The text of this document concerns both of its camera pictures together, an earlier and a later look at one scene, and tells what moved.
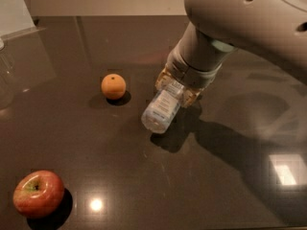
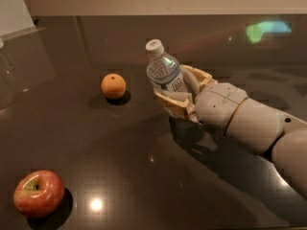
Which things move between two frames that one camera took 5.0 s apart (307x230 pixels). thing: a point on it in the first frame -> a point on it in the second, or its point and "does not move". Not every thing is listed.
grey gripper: [189, 70] -> [219, 105]
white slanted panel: [15, 18] does not move
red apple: [37, 193] does not move
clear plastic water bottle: [162, 107] -> [163, 68]
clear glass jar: [8, 76] does not move
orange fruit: [113, 86] does not move
